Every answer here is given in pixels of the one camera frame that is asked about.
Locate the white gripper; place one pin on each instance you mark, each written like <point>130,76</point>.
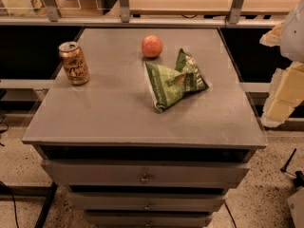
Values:
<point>294,37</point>

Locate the orange soda can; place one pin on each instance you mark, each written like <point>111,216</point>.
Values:
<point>74,63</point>

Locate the green chip bag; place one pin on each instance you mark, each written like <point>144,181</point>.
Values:
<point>169,85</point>

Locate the red apple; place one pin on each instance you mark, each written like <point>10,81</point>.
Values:
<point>151,46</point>

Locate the white box on floor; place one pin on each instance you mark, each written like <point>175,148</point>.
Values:
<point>296,205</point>

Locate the grey drawer cabinet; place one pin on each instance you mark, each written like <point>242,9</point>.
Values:
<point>112,117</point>

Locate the middle cabinet drawer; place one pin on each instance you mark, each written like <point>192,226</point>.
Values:
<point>146,202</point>

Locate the cabinet drawer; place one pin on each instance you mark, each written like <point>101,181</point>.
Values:
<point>140,173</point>
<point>148,219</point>
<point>146,202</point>

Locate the bottom cabinet drawer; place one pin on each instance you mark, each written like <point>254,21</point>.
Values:
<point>148,219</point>

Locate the top cabinet drawer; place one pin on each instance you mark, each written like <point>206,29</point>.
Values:
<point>140,173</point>

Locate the metal railing frame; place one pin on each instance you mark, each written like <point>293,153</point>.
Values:
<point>149,13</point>

